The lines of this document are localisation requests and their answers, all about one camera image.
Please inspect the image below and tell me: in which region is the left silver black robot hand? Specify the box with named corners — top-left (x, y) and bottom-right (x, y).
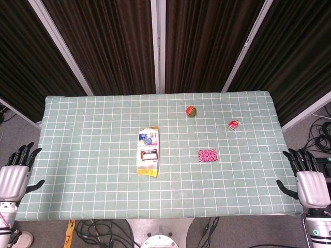
top-left (0, 142), bottom-right (45, 202)

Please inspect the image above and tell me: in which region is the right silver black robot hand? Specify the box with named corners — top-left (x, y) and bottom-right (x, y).
top-left (276, 148), bottom-right (328, 208)

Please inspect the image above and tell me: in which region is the magenta patterned cloth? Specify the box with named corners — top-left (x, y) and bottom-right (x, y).
top-left (198, 149), bottom-right (218, 163)

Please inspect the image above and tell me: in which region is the black box with green light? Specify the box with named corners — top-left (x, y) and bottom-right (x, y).
top-left (313, 157), bottom-right (331, 183)

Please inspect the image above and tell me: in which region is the white shoe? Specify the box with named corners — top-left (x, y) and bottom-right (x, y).
top-left (7, 231), bottom-right (34, 248)

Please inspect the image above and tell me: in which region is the green white grid tablecloth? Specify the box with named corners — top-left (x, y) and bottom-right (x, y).
top-left (14, 90), bottom-right (303, 222)

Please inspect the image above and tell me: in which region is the dark brown partition panel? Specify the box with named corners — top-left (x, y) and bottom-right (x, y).
top-left (222, 0), bottom-right (331, 130)
top-left (158, 0), bottom-right (274, 94)
top-left (0, 0), bottom-right (90, 127)
top-left (27, 0), bottom-right (160, 96)

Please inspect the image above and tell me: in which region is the white yellow snack bag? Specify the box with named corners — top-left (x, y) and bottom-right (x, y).
top-left (136, 126), bottom-right (160, 178)

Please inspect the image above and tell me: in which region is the red green ball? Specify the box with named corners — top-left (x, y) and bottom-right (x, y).
top-left (185, 105), bottom-right (198, 118)

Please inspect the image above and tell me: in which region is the black floor cable bundle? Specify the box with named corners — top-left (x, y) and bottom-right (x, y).
top-left (304, 110), bottom-right (331, 157)
top-left (74, 219), bottom-right (136, 248)

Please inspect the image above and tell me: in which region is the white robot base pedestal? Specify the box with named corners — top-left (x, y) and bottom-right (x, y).
top-left (126, 218), bottom-right (195, 248)

